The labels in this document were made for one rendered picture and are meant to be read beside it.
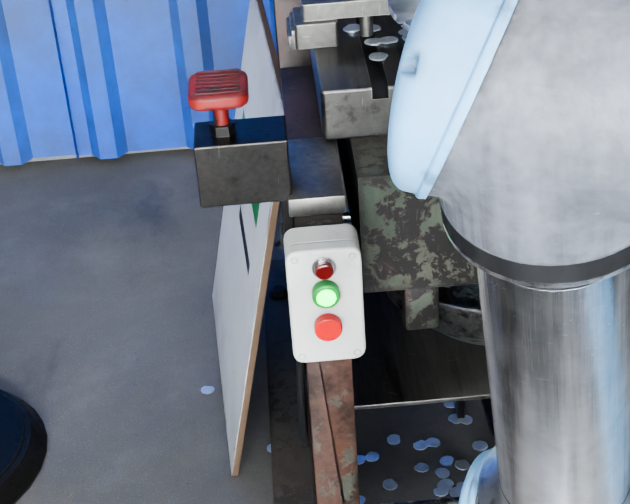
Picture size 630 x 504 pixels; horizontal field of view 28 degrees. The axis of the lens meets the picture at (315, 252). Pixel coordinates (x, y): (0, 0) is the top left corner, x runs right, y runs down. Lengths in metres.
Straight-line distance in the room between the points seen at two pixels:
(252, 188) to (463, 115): 0.75
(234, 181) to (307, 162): 0.11
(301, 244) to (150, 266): 1.21
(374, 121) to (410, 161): 0.81
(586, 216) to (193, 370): 1.60
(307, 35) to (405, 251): 0.28
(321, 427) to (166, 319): 0.89
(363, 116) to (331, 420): 0.34
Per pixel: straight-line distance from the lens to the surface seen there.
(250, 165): 1.27
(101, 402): 2.10
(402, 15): 1.34
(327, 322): 1.26
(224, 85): 1.26
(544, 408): 0.72
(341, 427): 1.42
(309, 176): 1.33
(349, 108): 1.37
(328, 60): 1.44
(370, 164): 1.34
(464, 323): 1.54
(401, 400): 1.54
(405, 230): 1.35
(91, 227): 2.59
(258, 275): 1.73
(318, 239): 1.24
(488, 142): 0.55
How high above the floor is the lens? 1.27
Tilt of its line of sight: 32 degrees down
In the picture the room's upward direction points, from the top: 4 degrees counter-clockwise
